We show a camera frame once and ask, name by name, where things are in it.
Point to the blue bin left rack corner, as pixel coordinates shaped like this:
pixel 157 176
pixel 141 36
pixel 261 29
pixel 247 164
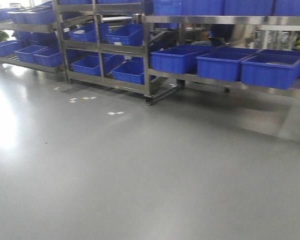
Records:
pixel 8 48

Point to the blue bin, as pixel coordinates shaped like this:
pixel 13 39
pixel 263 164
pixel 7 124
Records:
pixel 128 35
pixel 131 72
pixel 90 64
pixel 87 33

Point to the steel rack far left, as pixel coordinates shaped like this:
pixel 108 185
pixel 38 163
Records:
pixel 36 27

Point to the blue bin left rack lower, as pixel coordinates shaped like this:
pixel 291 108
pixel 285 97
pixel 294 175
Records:
pixel 50 57

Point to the blue bin centre upper right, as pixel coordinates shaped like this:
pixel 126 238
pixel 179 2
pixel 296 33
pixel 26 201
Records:
pixel 128 35

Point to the blue bin centre upper left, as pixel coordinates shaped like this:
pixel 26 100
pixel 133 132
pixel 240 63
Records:
pixel 87 33

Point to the blue bin rack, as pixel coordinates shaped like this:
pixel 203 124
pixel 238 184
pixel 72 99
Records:
pixel 223 64
pixel 270 71
pixel 180 59
pixel 50 57

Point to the steel rack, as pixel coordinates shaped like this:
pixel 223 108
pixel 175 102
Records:
pixel 36 27
pixel 213 45

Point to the blue bin centre lower right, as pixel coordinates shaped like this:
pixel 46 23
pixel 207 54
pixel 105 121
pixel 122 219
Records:
pixel 131 72

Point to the steel rack centre wheeled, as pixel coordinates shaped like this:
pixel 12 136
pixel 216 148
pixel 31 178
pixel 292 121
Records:
pixel 139 11

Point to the steel rack right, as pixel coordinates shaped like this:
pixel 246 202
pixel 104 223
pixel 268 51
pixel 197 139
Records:
pixel 213 45

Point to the blue bin centre lower left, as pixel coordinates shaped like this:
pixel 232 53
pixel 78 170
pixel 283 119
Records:
pixel 90 64

